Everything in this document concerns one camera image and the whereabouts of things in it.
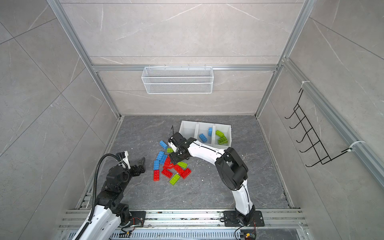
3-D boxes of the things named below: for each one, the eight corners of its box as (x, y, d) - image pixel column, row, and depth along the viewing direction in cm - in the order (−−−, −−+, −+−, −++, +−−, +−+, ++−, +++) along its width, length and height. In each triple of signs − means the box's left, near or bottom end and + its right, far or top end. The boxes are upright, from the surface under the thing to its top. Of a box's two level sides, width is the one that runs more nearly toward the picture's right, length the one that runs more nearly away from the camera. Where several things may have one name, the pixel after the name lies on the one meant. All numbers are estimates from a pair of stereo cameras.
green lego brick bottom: (169, 182, 87) (168, 181, 86) (175, 174, 91) (175, 172, 89) (174, 186, 86) (174, 185, 84) (180, 177, 89) (180, 176, 88)
